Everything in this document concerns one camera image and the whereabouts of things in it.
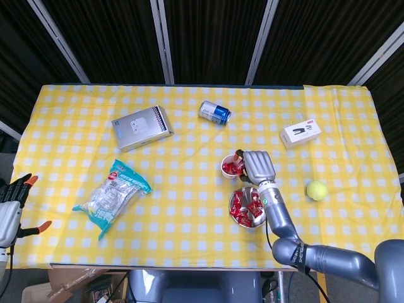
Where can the metal table leg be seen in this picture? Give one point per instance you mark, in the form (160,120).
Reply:
(281,290)

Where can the yellow tennis ball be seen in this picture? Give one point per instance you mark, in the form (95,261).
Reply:
(317,190)

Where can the blue beverage can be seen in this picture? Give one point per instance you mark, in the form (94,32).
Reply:
(214,112)

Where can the yellow checkered tablecloth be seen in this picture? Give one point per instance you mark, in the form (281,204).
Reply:
(189,205)

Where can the white stapler box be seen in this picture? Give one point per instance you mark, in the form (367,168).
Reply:
(300,134)

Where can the brown cardboard box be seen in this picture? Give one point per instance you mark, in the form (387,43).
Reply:
(66,281)

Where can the white partition post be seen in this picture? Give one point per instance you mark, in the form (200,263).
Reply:
(163,41)
(9,129)
(262,41)
(378,59)
(59,41)

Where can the teal snack bag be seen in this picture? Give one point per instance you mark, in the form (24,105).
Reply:
(113,195)

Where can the white paper cup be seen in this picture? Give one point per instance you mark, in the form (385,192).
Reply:
(228,176)

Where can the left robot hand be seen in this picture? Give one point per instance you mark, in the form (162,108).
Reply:
(8,217)

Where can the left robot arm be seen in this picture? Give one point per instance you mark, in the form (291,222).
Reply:
(2,262)

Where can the metal bowl of red candies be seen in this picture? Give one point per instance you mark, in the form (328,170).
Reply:
(246,191)

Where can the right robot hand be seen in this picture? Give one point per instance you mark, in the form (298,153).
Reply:
(260,165)

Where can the silver earbuds box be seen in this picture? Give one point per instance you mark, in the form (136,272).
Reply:
(139,129)

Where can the grey robot torso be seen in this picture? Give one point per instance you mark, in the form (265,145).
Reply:
(195,287)

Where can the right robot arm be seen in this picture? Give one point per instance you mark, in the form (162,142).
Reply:
(277,214)

